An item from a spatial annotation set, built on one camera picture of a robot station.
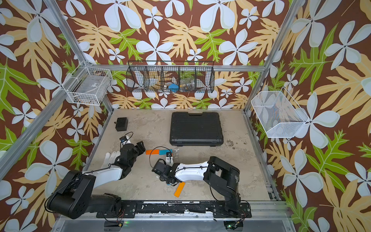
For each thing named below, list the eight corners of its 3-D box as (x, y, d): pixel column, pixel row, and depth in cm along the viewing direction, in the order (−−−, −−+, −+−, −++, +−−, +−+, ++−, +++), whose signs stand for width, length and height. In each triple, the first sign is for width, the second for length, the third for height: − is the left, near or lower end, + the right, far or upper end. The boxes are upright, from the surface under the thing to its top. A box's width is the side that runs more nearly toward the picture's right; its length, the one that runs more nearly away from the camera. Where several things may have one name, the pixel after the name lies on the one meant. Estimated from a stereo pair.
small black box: (114, 132, 108) (112, 128, 104) (119, 120, 115) (116, 116, 112) (125, 132, 108) (123, 128, 104) (129, 120, 115) (127, 116, 112)
